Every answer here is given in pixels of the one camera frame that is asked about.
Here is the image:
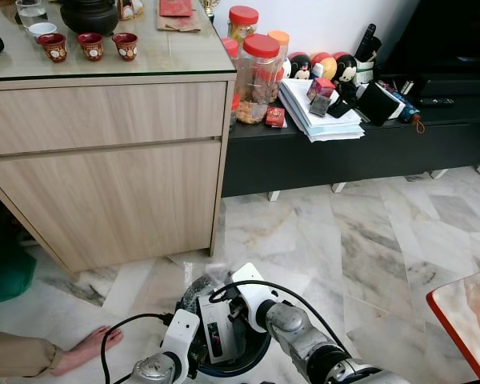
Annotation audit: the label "black round rubbish bin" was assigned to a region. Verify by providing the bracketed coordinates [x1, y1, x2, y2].
[174, 270, 274, 378]

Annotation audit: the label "white printed carton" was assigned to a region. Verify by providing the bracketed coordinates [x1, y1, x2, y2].
[198, 296, 240, 365]

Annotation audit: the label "light wood sideboard cabinet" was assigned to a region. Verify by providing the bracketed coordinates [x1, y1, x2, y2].
[0, 0, 238, 274]

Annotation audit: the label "black low tv console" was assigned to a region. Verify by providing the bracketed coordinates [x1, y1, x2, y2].
[222, 76, 480, 199]

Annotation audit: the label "bright red small box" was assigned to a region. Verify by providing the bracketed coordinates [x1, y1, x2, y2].
[266, 106, 286, 128]

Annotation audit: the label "white paper stack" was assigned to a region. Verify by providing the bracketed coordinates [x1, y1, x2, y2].
[278, 78, 366, 143]

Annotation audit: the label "grey small box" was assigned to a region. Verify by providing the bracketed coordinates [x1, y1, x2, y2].
[310, 94, 331, 118]

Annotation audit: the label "marble top folding table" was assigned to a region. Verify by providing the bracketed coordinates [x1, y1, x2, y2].
[426, 270, 480, 384]

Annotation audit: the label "large red lid snack jar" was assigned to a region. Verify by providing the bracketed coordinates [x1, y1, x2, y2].
[234, 34, 282, 125]

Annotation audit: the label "dark red small box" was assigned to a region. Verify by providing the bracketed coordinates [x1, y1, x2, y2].
[306, 78, 335, 101]

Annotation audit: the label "black pouch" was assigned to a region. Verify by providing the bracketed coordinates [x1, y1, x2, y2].
[356, 80, 399, 126]

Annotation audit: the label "black white round doll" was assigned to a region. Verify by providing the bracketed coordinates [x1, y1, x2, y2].
[290, 52, 313, 81]

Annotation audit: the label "red yellow round doll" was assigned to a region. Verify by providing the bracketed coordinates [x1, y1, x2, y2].
[310, 52, 337, 81]

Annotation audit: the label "slim red lid jar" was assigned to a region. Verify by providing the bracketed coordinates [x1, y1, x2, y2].
[222, 38, 241, 129]

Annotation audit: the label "black eared mouse doll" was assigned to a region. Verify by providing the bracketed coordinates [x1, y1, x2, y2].
[334, 52, 361, 101]

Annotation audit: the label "blue object with keyring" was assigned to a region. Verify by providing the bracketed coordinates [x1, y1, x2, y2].
[384, 84, 426, 133]

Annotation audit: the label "orange lid jar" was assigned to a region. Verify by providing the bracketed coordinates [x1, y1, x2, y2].
[268, 30, 291, 81]

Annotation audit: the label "small red patterned cup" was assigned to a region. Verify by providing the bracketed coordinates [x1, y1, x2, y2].
[77, 32, 105, 62]
[37, 32, 68, 63]
[112, 32, 139, 62]

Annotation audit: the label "small red lid jar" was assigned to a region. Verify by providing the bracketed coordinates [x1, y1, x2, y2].
[228, 6, 259, 45]

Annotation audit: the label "black remotes in holder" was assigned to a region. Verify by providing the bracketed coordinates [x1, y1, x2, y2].
[354, 24, 382, 85]

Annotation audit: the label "red packet on brown paper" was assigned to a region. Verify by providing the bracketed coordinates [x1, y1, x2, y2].
[156, 0, 202, 33]

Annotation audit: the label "small figurine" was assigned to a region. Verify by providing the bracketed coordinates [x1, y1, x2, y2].
[118, 0, 145, 21]

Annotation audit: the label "black round pot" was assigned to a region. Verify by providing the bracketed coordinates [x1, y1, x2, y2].
[60, 0, 119, 35]

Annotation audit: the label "black television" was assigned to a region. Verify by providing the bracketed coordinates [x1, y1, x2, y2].
[376, 0, 480, 81]

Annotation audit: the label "small white bowl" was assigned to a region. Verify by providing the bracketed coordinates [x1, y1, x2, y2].
[28, 22, 58, 41]

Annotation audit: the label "clear drinking glass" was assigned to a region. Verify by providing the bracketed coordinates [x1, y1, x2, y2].
[16, 0, 49, 29]

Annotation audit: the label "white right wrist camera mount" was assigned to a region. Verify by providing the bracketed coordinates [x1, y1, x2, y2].
[230, 262, 278, 333]

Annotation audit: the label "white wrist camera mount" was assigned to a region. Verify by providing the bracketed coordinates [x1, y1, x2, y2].
[162, 310, 202, 375]
[230, 262, 278, 333]

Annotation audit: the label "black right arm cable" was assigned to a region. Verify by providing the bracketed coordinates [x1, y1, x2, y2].
[210, 280, 349, 353]

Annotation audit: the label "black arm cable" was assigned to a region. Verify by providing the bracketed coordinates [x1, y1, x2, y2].
[210, 280, 349, 353]
[102, 314, 174, 384]

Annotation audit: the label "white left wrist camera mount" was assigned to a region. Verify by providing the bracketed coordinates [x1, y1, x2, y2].
[162, 310, 202, 375]

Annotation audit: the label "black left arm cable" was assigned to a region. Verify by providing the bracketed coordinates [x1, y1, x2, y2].
[102, 314, 174, 384]

